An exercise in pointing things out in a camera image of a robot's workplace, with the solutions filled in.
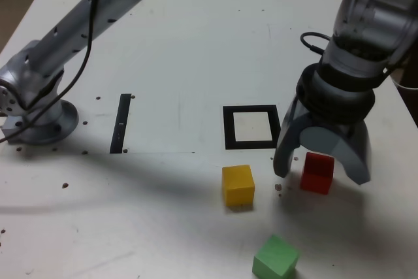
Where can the red cube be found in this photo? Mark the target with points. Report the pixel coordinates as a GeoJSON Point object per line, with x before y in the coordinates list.
{"type": "Point", "coordinates": [316, 176]}

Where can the black tape strip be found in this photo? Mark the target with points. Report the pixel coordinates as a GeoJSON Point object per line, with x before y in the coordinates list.
{"type": "Point", "coordinates": [120, 122]}

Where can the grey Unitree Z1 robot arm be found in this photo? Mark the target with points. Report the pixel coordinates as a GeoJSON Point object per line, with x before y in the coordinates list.
{"type": "Point", "coordinates": [65, 37]}

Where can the green cube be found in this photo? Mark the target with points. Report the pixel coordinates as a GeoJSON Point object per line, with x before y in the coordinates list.
{"type": "Point", "coordinates": [274, 257]}

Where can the yellow cube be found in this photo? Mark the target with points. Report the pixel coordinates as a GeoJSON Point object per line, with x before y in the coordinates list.
{"type": "Point", "coordinates": [238, 184]}

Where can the black tape square outline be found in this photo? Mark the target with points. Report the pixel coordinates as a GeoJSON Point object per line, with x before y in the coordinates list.
{"type": "Point", "coordinates": [228, 128]}

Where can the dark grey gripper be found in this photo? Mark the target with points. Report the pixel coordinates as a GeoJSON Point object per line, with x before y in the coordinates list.
{"type": "Point", "coordinates": [349, 129]}

